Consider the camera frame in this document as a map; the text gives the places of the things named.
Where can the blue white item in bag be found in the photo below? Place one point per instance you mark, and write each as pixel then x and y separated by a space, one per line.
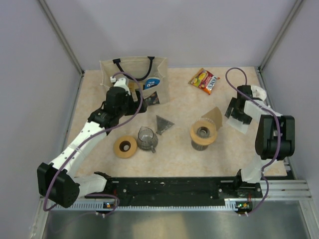
pixel 151 82

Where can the red yellow candy packet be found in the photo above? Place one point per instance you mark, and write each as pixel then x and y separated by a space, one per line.
pixel 204 80

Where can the grey glass carafe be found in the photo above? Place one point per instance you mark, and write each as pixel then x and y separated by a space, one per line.
pixel 198 147

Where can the grey glass dripper cone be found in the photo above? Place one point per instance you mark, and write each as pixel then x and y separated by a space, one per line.
pixel 163 125

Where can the brown box in bag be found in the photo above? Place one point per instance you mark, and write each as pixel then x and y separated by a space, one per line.
pixel 135 87

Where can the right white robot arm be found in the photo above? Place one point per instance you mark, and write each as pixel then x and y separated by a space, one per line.
pixel 275 137

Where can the white tape roll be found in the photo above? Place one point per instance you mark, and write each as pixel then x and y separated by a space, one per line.
pixel 258 92

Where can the glass carafe with handle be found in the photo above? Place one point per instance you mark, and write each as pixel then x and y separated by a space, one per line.
pixel 147 140

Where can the white paper coffee filter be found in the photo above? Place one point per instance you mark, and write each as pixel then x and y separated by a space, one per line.
pixel 236 124

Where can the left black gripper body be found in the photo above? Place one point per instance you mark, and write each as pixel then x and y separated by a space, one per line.
pixel 130 107

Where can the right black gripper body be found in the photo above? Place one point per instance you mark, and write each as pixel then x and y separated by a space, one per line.
pixel 237 113

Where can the brown paper coffee filter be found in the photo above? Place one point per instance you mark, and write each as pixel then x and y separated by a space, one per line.
pixel 216 116

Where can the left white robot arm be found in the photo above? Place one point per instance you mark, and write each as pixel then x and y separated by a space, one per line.
pixel 56 180

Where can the clear glass dripper cone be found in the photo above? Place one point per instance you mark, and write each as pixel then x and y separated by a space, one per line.
pixel 205 128

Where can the beige canvas tote bag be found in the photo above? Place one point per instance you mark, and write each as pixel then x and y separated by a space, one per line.
pixel 141 67

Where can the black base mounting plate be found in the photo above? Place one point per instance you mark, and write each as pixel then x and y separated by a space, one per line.
pixel 178 191

